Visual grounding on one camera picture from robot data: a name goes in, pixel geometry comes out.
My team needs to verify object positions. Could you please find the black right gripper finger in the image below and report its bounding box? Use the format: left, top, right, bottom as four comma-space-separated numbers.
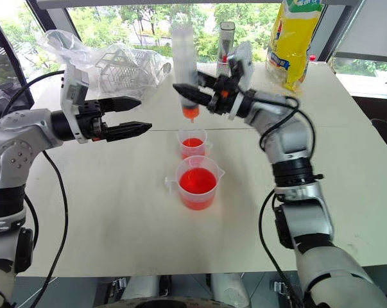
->
173, 83, 215, 107
196, 72, 220, 89

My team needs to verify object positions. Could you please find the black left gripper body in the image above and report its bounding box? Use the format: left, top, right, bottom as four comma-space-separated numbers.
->
76, 99, 109, 142

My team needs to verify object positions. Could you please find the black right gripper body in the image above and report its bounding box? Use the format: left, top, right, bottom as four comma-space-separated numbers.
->
207, 74, 243, 116

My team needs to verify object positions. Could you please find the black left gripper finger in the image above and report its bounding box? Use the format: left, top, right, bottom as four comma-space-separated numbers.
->
105, 121, 153, 142
98, 96, 142, 114

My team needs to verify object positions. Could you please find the large clear plastic syringe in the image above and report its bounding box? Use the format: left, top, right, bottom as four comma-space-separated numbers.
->
171, 25, 202, 124

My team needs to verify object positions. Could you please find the small cup with red liquid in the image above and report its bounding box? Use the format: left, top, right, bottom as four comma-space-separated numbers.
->
176, 128, 214, 160

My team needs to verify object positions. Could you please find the large cup with red liquid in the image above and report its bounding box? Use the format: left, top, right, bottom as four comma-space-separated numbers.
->
164, 155, 227, 212

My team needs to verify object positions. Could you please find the tall clear plastic container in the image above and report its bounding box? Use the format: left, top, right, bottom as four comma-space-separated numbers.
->
218, 21, 236, 77

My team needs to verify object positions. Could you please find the clear crumpled plastic bag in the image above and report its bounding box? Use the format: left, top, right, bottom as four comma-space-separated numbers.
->
35, 29, 173, 101

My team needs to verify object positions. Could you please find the yellow snack bag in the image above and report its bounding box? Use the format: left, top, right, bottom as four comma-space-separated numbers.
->
265, 0, 324, 94

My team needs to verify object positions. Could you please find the silver metal latch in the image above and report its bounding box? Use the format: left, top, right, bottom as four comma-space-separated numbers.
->
110, 277, 129, 293
272, 280, 289, 295

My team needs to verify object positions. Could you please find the white cylindrical leg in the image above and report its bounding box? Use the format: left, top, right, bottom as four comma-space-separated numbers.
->
120, 275, 160, 303
210, 272, 251, 308

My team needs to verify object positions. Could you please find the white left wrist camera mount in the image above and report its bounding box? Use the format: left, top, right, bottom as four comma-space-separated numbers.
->
60, 62, 90, 144

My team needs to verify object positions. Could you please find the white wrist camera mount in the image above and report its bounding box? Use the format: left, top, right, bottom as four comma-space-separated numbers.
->
60, 62, 90, 144
227, 41, 255, 121

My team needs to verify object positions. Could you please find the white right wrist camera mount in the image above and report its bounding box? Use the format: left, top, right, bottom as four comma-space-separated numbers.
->
227, 41, 255, 121

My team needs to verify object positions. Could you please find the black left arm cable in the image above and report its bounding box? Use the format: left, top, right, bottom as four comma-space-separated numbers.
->
28, 150, 69, 308
0, 69, 66, 118

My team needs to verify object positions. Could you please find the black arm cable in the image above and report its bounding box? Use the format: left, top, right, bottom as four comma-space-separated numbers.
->
0, 69, 66, 118
258, 95, 316, 152
28, 150, 69, 308
257, 188, 305, 308

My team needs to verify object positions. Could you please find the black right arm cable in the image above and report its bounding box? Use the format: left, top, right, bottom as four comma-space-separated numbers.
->
258, 95, 316, 152
257, 188, 305, 308

